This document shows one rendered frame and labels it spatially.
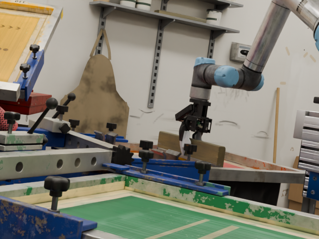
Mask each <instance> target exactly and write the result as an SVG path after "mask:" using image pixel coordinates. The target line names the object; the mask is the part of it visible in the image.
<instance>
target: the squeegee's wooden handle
mask: <svg viewBox="0 0 319 239"><path fill-rule="evenodd" d="M189 139H190V141H191V144H193V145H197V151H196V152H193V154H192V155H191V157H192V158H195V159H199V160H202V161H206V162H210V163H211V166H212V167H223V165H224V158H225V147H224V146H220V145H216V144H212V143H208V142H204V141H201V140H197V139H193V138H189ZM158 148H163V149H166V150H168V149H170V150H174V151H177V152H180V153H181V149H180V142H179V135H177V134H173V133H169V132H165V131H160V132H159V138H158V145H157V149H158ZM181 154H182V153H181Z"/></svg>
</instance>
